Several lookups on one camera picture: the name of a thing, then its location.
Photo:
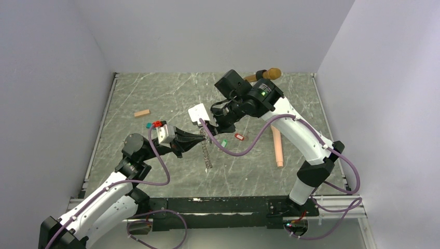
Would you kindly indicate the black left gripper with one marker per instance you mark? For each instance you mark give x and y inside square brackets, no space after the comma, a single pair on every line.
[183,141]

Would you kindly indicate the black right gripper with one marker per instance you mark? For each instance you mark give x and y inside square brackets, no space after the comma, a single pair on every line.
[219,127]

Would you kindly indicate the metal disc with keyrings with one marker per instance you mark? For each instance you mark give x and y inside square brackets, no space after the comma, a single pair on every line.
[204,146]

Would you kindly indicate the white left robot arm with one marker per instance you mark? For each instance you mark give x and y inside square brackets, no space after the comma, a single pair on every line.
[118,197]

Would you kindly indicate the green key tag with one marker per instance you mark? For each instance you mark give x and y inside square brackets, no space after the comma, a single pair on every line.
[224,143]

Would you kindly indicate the red key tag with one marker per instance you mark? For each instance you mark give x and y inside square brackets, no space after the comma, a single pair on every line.
[240,137]

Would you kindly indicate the natural wooden block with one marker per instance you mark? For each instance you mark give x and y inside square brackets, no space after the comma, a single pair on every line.
[142,113]

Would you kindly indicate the pink toy microphone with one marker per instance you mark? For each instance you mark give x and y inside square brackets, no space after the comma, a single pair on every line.
[277,147]

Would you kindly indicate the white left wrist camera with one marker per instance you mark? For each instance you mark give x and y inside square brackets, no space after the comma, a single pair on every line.
[165,132]

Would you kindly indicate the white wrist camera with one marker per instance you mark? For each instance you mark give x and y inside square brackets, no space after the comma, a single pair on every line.
[165,132]
[199,112]

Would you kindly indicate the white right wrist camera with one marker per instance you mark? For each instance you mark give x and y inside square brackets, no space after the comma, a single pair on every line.
[199,112]

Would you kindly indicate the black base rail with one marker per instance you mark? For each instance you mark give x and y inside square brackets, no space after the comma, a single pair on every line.
[271,212]

